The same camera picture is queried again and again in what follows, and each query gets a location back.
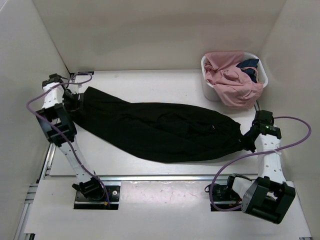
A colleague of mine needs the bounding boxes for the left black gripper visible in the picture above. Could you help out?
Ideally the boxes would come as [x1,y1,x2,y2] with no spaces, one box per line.
[61,91,86,117]

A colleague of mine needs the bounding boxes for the black trousers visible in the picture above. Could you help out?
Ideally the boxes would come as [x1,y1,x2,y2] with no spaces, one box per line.
[68,87,244,163]

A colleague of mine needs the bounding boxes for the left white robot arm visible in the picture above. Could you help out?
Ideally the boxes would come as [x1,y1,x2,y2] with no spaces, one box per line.
[36,73,109,203]

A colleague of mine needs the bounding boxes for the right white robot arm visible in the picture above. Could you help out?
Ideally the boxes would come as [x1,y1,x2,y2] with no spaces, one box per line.
[224,110,296,224]

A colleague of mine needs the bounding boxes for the blue white label sticker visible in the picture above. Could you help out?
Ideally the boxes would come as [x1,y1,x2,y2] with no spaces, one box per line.
[78,71,95,76]

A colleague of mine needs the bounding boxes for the pink garment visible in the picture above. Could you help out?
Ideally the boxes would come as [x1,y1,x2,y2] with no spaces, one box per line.
[204,51,264,109]

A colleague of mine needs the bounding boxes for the white plastic basket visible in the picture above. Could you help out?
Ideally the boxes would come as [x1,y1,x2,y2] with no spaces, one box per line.
[200,52,269,102]

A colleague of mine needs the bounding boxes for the dark blue garment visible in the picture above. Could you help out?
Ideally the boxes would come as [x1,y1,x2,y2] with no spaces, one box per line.
[236,58,260,83]

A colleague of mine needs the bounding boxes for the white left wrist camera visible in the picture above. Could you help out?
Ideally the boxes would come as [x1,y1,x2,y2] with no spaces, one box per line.
[67,83,82,95]

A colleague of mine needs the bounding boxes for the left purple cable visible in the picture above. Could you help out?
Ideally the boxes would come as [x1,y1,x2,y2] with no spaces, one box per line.
[26,71,112,205]

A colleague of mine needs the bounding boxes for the purple cable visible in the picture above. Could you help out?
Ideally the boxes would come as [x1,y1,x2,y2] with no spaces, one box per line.
[26,71,112,205]
[211,116,313,211]

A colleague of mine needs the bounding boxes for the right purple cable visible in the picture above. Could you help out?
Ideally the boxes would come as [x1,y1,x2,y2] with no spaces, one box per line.
[211,116,313,211]

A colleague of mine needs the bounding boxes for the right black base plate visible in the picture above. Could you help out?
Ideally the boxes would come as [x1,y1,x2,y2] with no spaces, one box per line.
[208,184,258,211]

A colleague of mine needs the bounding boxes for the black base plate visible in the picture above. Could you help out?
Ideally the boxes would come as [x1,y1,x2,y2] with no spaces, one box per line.
[208,184,258,211]
[73,183,121,210]

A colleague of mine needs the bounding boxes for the aluminium frame rail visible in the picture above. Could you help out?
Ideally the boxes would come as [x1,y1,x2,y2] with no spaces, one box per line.
[37,174,283,182]

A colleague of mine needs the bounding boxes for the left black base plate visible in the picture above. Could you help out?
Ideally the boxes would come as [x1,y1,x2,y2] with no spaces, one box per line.
[73,183,121,210]

